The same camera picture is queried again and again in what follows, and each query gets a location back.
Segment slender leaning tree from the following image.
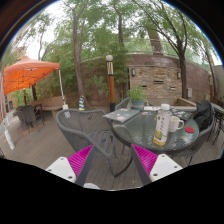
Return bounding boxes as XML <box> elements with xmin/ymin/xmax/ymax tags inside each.
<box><xmin>61</xmin><ymin>0</ymin><xmax>111</xmax><ymax>103</ymax></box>

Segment green plant in teal pot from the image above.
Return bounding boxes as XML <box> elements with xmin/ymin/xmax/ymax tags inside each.
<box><xmin>127</xmin><ymin>84</ymin><xmax>148</xmax><ymax>112</ymax></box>

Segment black laptop with stickers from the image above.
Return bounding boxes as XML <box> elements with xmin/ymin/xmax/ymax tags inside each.
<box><xmin>169</xmin><ymin>108</ymin><xmax>194</xmax><ymax>122</ymax></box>

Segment clear drink bottle white cap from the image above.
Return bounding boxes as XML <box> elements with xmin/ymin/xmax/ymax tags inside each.
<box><xmin>152</xmin><ymin>103</ymin><xmax>173</xmax><ymax>147</ymax></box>

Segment dark forked tree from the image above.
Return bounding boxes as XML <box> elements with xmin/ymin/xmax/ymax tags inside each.
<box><xmin>133</xmin><ymin>0</ymin><xmax>218</xmax><ymax>100</ymax></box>

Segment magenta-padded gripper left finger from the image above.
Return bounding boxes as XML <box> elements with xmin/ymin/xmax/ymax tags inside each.
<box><xmin>45</xmin><ymin>144</ymin><xmax>98</xmax><ymax>188</ymax></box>

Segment dark metal patio chair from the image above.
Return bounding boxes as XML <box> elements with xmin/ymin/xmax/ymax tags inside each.
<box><xmin>211</xmin><ymin>103</ymin><xmax>224</xmax><ymax>144</ymax></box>

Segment wooden lamp post white globe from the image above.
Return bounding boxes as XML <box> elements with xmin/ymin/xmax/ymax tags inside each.
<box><xmin>105</xmin><ymin>54</ymin><xmax>116</xmax><ymax>113</ymax></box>

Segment blue yellow striped cone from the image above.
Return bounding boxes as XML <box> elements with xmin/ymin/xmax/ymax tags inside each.
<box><xmin>78</xmin><ymin>94</ymin><xmax>86</xmax><ymax>112</ymax></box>

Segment black jacket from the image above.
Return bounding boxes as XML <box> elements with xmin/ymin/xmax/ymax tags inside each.
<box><xmin>193</xmin><ymin>99</ymin><xmax>214</xmax><ymax>132</ymax></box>

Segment white ceramic mug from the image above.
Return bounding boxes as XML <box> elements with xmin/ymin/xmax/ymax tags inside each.
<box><xmin>168</xmin><ymin>115</ymin><xmax>185</xmax><ymax>134</ymax></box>

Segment orange canopy tent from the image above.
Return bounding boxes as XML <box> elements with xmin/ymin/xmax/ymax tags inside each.
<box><xmin>2</xmin><ymin>55</ymin><xmax>62</xmax><ymax>96</ymax></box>

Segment grey laptop with stickers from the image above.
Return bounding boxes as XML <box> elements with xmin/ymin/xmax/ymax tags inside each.
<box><xmin>102</xmin><ymin>107</ymin><xmax>141</xmax><ymax>124</ymax></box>

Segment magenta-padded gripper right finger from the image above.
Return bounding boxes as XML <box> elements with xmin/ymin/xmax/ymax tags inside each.
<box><xmin>129</xmin><ymin>143</ymin><xmax>184</xmax><ymax>186</ymax></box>

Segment group of dark patio chairs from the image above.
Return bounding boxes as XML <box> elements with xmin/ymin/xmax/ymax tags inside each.
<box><xmin>14</xmin><ymin>103</ymin><xmax>46</xmax><ymax>129</ymax></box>

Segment white paper sheets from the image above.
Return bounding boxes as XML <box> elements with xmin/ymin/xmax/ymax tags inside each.
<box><xmin>143</xmin><ymin>105</ymin><xmax>162</xmax><ymax>112</ymax></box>

